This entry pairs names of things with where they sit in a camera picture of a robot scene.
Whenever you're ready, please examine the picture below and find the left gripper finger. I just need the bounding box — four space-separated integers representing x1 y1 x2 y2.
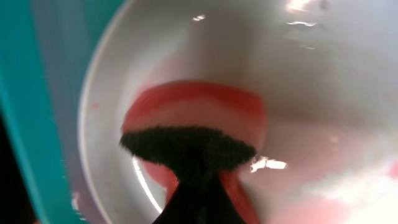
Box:
153 177 245 224

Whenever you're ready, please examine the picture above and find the green and pink sponge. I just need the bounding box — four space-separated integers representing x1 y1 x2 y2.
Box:
120 81 266 224

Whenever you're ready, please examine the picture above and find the light blue plate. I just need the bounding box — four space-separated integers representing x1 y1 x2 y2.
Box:
79 0 397 223

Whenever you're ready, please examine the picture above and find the teal plastic tray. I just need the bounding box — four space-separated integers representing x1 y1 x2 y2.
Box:
1 0 121 223

